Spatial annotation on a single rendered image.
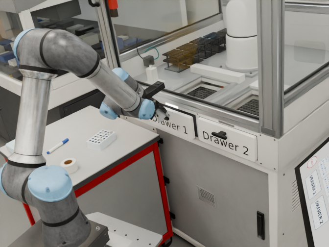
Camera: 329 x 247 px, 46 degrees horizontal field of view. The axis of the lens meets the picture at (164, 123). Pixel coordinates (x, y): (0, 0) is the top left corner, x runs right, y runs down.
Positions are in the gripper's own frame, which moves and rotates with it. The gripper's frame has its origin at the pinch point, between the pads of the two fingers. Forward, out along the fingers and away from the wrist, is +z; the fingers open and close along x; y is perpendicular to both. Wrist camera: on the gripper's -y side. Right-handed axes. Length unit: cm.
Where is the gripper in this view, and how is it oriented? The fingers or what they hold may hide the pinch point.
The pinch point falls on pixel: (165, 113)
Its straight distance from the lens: 176.0
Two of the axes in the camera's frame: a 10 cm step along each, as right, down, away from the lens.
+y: -5.1, 8.4, -1.8
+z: 5.3, 4.7, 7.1
